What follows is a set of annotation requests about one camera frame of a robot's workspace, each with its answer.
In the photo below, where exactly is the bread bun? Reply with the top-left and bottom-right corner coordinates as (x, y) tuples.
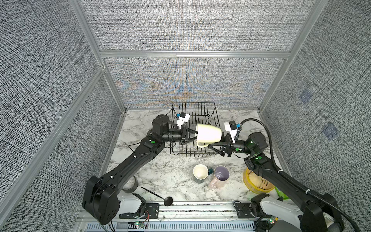
(248, 172), (262, 189)

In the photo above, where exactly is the pink purple mug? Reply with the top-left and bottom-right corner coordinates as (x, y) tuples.
(208, 165), (230, 189)

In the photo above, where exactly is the light green mug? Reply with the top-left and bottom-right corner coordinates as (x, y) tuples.
(196, 124), (222, 148)

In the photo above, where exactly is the black wire dish rack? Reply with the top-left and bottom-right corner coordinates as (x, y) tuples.
(169, 101), (220, 158)

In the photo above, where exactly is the green snack packet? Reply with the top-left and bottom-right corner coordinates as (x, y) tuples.
(275, 187), (289, 200)

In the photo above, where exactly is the dark green mug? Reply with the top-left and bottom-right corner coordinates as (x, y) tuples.
(192, 164), (214, 184)

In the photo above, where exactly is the aluminium front rail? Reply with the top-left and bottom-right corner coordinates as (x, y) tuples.
(76, 200), (302, 232)

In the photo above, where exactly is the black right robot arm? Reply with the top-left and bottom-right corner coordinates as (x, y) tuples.
(208, 119), (360, 232)

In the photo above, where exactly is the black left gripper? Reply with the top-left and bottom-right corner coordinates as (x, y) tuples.
(160, 127), (202, 146)

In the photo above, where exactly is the yellow bowl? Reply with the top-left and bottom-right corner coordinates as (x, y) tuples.
(243, 168), (275, 194)

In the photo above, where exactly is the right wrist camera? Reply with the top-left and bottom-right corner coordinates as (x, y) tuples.
(224, 121), (241, 144)

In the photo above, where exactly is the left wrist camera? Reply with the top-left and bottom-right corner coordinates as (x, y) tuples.
(176, 112), (190, 129)

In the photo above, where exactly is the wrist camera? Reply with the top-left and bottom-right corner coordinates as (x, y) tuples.
(176, 112), (190, 129)
(224, 121), (241, 144)

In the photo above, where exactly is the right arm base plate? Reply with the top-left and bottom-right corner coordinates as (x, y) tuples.
(233, 201), (259, 219)

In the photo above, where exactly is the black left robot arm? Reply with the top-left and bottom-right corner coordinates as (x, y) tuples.
(82, 115), (197, 226)

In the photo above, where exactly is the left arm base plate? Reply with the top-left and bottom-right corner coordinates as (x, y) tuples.
(117, 193), (160, 220)

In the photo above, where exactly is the black ladle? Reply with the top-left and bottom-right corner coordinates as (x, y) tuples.
(141, 187), (174, 207)

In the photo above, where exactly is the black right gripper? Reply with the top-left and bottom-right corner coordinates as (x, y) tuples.
(210, 134), (255, 160)

